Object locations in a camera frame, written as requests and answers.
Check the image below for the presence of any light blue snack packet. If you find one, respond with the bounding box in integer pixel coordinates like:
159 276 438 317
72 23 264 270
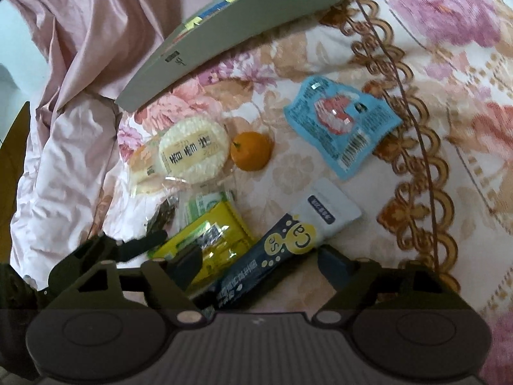
284 75 403 180

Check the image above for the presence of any pale pink duvet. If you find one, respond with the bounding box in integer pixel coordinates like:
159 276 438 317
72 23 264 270
10 90 135 289

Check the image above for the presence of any dark snack packet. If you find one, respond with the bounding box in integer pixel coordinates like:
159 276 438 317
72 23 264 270
145 196 180 238

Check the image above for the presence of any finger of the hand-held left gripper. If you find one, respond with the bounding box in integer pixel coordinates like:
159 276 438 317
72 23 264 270
114 230 169 263

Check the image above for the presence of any orange mandarin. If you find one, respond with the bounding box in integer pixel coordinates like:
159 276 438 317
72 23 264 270
230 132 274 171

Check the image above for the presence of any sandwich cake packet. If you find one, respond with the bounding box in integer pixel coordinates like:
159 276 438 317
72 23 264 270
127 140 169 197

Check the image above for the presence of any yellow snack packet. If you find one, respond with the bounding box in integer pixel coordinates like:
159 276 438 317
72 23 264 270
147 201 257 289

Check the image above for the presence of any round rice cracker packet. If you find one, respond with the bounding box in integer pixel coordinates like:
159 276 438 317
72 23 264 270
158 113 231 185

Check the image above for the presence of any wooden headboard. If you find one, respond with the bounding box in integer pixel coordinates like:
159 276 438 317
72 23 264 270
0 101 32 249

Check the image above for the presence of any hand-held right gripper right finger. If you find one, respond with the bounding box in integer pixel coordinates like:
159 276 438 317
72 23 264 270
313 244 467 326

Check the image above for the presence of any pink satin blanket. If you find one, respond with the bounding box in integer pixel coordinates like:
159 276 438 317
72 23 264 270
8 0 291 119

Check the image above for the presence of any floral bed sheet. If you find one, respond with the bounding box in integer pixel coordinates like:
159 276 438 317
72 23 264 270
92 0 513 385

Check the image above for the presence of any blue and white tube packet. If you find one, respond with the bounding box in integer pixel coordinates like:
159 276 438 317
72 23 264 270
192 178 363 313

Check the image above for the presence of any green and white snack packet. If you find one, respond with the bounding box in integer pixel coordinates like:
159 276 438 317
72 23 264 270
182 190 237 229

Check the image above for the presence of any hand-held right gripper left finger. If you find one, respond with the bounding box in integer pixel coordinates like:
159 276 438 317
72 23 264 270
42 246 205 325

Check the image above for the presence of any grey cardboard box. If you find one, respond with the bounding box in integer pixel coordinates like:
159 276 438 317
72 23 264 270
115 0 345 111

